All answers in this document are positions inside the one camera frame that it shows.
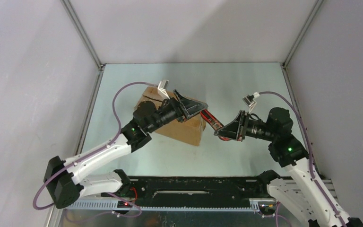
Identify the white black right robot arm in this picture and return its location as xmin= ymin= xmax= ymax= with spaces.
xmin=214 ymin=107 xmax=363 ymax=227

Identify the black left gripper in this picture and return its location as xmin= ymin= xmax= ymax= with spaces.
xmin=147 ymin=90 xmax=207 ymax=133

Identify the aluminium right corner post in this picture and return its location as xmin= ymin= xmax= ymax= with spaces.
xmin=282 ymin=0 xmax=325 ymax=69

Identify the aluminium left corner post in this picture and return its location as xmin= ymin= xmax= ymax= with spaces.
xmin=60 ymin=0 xmax=104 ymax=70

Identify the red black utility knife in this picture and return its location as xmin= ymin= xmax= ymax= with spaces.
xmin=200 ymin=109 xmax=224 ymax=131

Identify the aluminium corner post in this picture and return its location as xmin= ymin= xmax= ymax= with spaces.
xmin=60 ymin=0 xmax=104 ymax=70
xmin=282 ymin=0 xmax=325 ymax=69

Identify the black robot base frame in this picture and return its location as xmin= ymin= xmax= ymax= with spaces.
xmin=75 ymin=169 xmax=320 ymax=218

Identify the brown cardboard express box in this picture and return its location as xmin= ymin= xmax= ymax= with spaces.
xmin=139 ymin=87 xmax=207 ymax=147

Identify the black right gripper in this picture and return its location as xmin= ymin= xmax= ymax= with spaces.
xmin=214 ymin=110 xmax=276 ymax=141

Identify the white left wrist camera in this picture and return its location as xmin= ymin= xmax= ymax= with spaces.
xmin=157 ymin=79 xmax=170 ymax=99

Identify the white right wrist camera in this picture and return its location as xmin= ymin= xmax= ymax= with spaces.
xmin=242 ymin=92 xmax=260 ymax=110

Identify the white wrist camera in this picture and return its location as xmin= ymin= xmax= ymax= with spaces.
xmin=157 ymin=79 xmax=170 ymax=99
xmin=242 ymin=92 xmax=260 ymax=110

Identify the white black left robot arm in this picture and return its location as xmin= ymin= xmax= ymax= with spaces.
xmin=43 ymin=90 xmax=208 ymax=209

